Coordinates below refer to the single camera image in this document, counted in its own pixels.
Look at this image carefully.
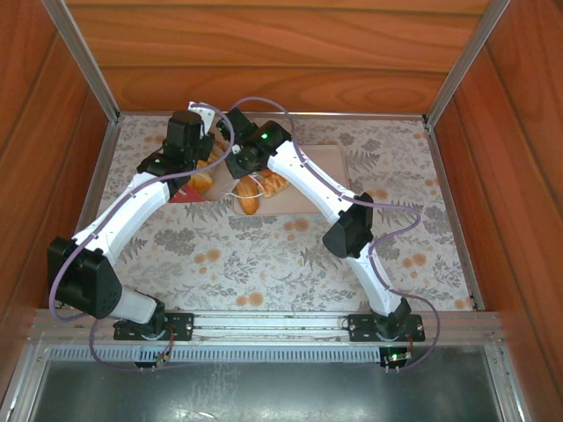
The long golden bread roll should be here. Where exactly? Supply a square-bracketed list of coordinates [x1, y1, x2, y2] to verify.
[236, 178, 260, 215]

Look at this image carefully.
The oval crusty bread roll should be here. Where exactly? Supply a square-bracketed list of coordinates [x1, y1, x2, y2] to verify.
[188, 170, 215, 197]

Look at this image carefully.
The red white paper bag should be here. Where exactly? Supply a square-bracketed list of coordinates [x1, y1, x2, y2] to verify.
[168, 131, 265, 206]

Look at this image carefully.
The braided golden pastry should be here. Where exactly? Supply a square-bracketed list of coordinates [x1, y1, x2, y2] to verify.
[258, 170, 291, 200]

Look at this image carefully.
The pink rectangular tray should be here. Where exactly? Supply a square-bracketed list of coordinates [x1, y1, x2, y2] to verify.
[230, 142, 352, 216]

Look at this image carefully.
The floral tablecloth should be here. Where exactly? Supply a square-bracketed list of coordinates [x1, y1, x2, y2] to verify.
[52, 114, 485, 314]

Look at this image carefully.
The aluminium base beam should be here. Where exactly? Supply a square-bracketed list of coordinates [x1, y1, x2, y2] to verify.
[26, 309, 505, 348]

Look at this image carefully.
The small connector board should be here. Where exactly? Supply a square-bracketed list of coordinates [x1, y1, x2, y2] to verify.
[134, 351, 173, 375]

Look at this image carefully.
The grey metal panel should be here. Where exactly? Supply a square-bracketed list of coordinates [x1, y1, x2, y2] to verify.
[26, 346, 523, 422]

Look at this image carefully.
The small board with green light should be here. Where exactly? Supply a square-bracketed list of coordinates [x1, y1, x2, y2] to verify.
[380, 346, 414, 375]

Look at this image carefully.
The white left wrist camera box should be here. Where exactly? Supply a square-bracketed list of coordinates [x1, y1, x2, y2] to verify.
[186, 100, 217, 133]

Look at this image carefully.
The aluminium side rail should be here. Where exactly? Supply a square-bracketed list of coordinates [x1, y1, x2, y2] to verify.
[48, 120, 121, 309]

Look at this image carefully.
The aluminium frame post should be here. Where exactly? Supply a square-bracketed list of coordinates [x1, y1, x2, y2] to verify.
[422, 0, 512, 128]
[41, 0, 121, 127]

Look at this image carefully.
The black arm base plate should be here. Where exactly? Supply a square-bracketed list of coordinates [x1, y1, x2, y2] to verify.
[113, 310, 195, 342]
[346, 311, 427, 343]

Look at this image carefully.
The grey slotted cable duct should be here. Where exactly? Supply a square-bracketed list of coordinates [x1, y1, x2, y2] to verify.
[43, 345, 489, 365]

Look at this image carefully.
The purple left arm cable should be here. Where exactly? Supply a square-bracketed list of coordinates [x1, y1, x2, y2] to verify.
[48, 101, 234, 374]

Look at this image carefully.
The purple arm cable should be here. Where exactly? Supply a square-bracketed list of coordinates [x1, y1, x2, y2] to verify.
[48, 101, 234, 374]
[228, 96, 442, 375]

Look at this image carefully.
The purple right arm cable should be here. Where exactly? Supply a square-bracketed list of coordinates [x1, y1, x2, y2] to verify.
[228, 96, 442, 375]

